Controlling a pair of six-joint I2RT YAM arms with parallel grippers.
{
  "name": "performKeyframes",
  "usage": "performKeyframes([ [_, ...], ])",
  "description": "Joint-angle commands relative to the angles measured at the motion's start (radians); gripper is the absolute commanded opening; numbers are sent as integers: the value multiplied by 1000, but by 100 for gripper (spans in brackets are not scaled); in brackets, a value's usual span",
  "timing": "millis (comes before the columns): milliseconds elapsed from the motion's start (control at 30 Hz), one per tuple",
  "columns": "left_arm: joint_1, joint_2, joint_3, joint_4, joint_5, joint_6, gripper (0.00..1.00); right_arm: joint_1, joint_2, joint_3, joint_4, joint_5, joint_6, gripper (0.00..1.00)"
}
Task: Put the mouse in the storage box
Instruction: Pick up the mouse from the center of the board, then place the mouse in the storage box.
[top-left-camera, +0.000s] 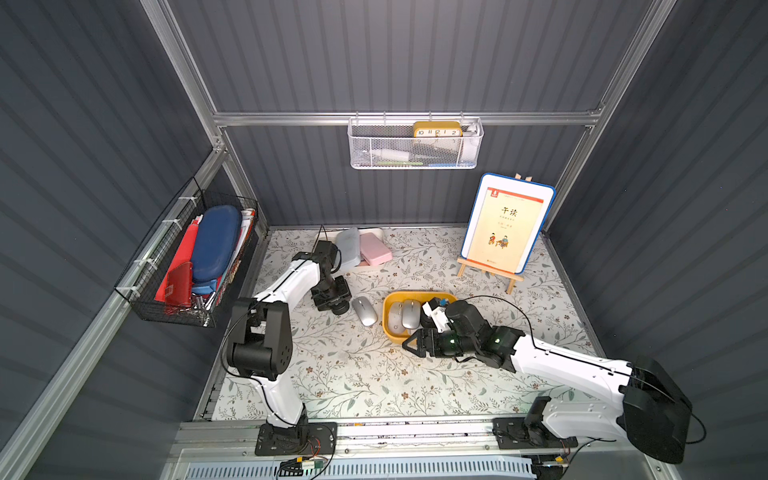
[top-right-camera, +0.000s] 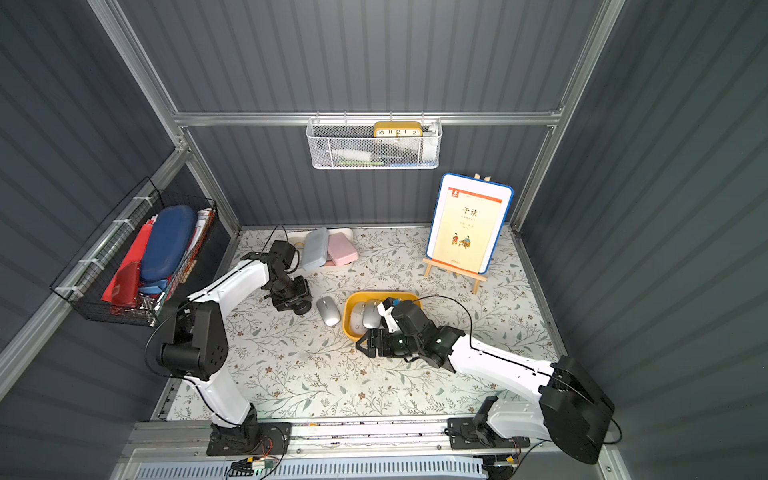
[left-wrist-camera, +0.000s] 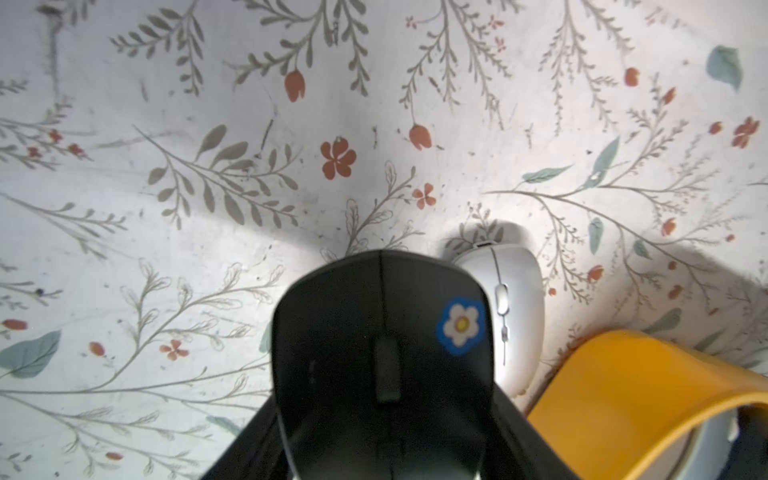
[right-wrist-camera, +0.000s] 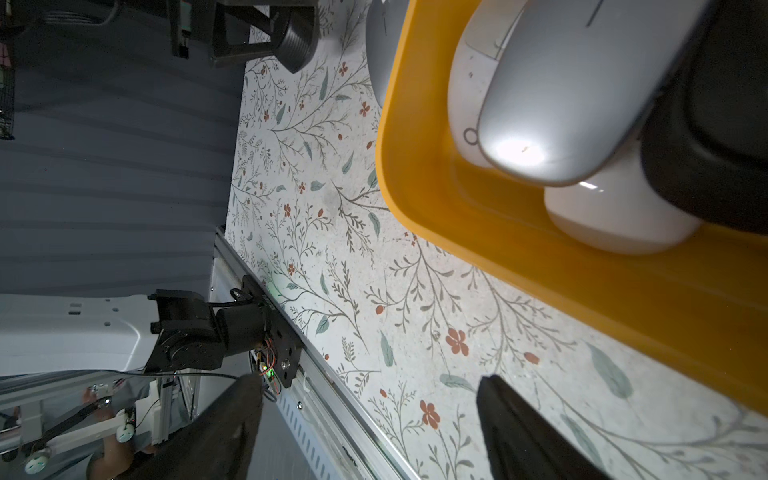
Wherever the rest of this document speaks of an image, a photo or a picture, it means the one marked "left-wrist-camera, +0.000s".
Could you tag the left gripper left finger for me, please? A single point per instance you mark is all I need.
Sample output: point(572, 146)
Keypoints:
point(257, 453)

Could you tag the black mouse row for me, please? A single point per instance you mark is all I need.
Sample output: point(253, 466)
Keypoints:
point(383, 369)

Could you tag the yellow plastic storage box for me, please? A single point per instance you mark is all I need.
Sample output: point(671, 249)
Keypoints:
point(623, 397)

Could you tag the silver mouse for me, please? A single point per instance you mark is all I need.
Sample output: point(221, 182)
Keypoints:
point(512, 281)

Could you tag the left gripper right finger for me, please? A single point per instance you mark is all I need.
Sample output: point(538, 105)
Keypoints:
point(515, 450)

